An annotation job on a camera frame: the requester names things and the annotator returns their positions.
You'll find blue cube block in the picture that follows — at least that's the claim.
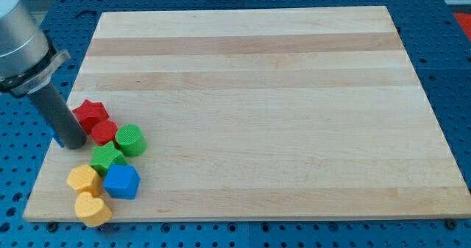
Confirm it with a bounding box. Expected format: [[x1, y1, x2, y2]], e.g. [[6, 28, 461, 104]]
[[103, 165, 141, 200]]

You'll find yellow hexagon block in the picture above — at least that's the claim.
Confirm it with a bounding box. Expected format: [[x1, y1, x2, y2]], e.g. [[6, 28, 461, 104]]
[[66, 165, 102, 196]]

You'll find red cylinder block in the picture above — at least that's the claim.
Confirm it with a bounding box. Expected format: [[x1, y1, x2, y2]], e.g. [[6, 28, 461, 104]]
[[91, 120, 118, 146]]

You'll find red star block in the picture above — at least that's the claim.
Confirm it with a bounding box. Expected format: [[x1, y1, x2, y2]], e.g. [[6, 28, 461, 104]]
[[72, 99, 109, 135]]

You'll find small blue block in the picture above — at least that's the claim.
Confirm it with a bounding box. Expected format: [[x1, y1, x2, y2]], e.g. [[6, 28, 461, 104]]
[[49, 129, 65, 148]]

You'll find green cylinder block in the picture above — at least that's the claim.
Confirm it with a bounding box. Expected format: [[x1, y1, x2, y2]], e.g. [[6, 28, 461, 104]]
[[115, 124, 146, 157]]

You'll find light wooden board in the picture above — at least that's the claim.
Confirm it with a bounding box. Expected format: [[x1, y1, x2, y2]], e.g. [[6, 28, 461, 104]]
[[22, 5, 471, 224]]

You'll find yellow heart block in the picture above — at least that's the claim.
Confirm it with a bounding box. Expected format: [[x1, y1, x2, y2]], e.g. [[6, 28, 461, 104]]
[[74, 191, 113, 227]]

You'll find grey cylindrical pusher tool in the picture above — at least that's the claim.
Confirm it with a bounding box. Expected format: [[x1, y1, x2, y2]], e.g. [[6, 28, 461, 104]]
[[28, 82, 87, 149]]

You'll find green star block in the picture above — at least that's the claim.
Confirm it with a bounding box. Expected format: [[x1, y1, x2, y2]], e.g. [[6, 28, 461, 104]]
[[89, 141, 128, 177]]

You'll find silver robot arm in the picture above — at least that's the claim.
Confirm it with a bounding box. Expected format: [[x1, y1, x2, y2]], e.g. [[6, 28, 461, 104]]
[[1, 0, 70, 97]]

